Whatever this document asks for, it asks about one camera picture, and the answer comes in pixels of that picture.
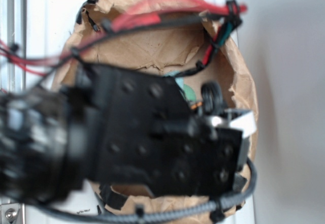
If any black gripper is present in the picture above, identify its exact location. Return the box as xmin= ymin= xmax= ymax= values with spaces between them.
xmin=85 ymin=64 xmax=255 ymax=196

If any green dimpled ball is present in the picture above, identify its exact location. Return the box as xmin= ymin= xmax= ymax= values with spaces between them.
xmin=183 ymin=84 xmax=197 ymax=102

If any red wire bundle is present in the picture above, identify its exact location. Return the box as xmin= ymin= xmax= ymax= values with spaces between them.
xmin=0 ymin=0 xmax=247 ymax=76

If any teal blue cloth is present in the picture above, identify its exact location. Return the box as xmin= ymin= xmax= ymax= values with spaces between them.
xmin=163 ymin=71 xmax=184 ymax=92

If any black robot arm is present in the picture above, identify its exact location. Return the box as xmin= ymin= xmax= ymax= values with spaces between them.
xmin=1 ymin=64 xmax=256 ymax=207

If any aluminium frame rail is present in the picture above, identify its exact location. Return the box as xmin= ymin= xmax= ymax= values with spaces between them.
xmin=1 ymin=0 xmax=26 ymax=223

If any black braided cable sleeve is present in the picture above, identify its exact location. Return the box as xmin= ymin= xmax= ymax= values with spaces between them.
xmin=32 ymin=157 xmax=257 ymax=224

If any brown paper bag bin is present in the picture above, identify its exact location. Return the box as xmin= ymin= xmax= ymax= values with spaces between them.
xmin=63 ymin=0 xmax=258 ymax=215

